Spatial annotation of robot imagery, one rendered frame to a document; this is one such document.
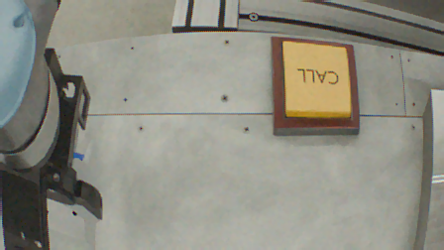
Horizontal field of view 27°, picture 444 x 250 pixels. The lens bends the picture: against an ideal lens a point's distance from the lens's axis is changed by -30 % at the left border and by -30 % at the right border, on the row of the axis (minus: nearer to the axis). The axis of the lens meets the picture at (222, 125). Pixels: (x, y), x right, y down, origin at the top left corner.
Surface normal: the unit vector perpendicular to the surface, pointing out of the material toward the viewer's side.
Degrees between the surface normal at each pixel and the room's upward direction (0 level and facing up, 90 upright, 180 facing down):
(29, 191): 31
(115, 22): 0
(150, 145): 0
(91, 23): 0
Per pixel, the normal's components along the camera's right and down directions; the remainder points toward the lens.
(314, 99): -0.04, -0.27
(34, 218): -0.10, 0.26
